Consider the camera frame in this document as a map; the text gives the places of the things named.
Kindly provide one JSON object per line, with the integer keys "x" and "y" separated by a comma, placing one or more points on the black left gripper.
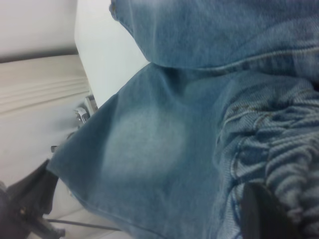
{"x": 22, "y": 224}

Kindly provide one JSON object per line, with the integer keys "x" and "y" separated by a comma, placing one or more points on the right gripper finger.
{"x": 264, "y": 216}

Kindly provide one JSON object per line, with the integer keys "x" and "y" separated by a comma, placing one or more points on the blue denim pants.
{"x": 174, "y": 149}

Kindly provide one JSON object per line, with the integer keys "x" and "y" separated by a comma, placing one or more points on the silver metal bracket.
{"x": 83, "y": 114}

